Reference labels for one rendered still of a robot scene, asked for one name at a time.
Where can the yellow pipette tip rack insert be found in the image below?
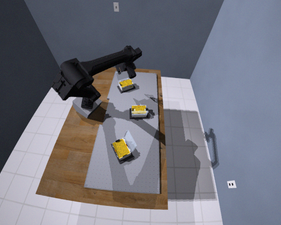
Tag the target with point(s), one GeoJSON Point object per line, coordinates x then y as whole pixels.
{"type": "Point", "coordinates": [121, 148]}
{"type": "Point", "coordinates": [138, 108]}
{"type": "Point", "coordinates": [125, 83]}

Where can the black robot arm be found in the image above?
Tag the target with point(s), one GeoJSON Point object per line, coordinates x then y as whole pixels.
{"type": "Point", "coordinates": [75, 78]}

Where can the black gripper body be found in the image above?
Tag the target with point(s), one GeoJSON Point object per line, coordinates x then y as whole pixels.
{"type": "Point", "coordinates": [119, 67]}

